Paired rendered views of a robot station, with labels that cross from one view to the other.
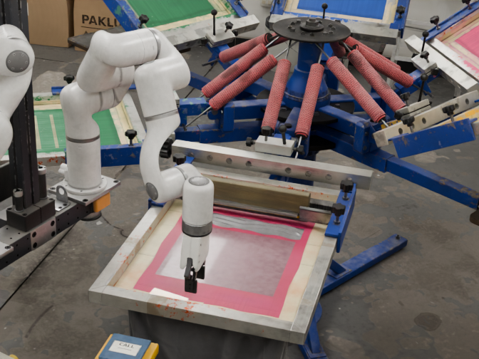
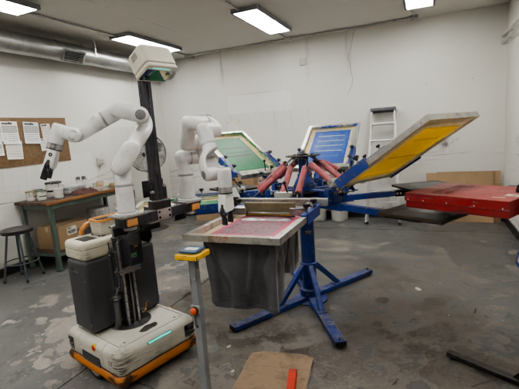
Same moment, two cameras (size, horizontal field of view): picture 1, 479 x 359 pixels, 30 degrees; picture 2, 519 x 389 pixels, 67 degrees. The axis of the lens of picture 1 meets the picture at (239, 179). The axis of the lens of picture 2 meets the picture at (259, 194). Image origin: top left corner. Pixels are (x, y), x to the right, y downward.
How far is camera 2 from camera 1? 0.93 m
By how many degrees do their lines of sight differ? 21
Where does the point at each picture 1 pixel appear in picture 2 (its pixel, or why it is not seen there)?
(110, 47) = (186, 119)
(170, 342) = (223, 263)
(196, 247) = (224, 198)
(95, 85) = (186, 145)
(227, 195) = (257, 209)
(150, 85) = (201, 130)
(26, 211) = (155, 201)
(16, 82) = (143, 130)
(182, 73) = (217, 126)
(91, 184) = (189, 196)
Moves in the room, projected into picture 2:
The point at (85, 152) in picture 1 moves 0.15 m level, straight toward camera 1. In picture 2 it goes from (185, 180) to (181, 184)
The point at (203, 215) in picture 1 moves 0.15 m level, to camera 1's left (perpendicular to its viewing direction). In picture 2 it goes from (225, 182) to (198, 184)
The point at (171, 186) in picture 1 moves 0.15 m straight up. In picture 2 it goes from (212, 171) to (208, 143)
